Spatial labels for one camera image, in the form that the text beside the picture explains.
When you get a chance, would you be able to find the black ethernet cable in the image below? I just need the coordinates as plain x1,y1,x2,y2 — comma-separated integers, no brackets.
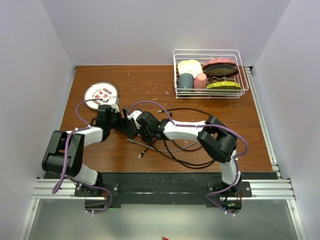
136,107,217,170

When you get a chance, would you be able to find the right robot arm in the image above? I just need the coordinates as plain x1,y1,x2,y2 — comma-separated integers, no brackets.
127,110,244,197

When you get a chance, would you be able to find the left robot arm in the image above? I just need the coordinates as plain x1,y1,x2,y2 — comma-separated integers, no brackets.
42,105,142,196

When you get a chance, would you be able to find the round white patterned plate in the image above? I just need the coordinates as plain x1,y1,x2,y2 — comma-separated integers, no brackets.
84,82,119,110

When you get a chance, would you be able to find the dark grey cup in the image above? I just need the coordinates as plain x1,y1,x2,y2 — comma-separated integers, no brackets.
178,72,194,92

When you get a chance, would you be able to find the pink cup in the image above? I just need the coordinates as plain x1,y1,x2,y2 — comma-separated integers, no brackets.
193,72,207,91

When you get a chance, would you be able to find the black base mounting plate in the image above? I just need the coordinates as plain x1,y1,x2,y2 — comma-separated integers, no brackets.
74,171,253,215

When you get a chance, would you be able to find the cream yellow plate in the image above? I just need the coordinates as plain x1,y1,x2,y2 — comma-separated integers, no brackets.
177,59,203,78

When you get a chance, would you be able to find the olive green bowl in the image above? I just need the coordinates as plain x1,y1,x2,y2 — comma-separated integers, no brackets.
206,81,242,90

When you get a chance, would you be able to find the black brown bowl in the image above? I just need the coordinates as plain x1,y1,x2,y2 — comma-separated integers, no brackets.
204,64,239,78

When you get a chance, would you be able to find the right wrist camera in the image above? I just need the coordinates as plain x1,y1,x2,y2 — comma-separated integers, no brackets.
127,110,142,130

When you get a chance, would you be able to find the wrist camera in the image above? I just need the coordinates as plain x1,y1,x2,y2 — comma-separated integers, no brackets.
127,110,142,130
109,103,120,113

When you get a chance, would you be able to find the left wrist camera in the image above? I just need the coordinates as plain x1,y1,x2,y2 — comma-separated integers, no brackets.
109,103,120,113

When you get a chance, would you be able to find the white wire dish rack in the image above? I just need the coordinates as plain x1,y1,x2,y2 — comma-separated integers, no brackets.
173,49,250,99

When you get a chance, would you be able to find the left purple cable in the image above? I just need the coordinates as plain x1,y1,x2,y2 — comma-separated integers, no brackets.
51,98,113,215

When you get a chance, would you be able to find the aluminium frame rail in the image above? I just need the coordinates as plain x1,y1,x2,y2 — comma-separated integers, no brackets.
20,65,305,240

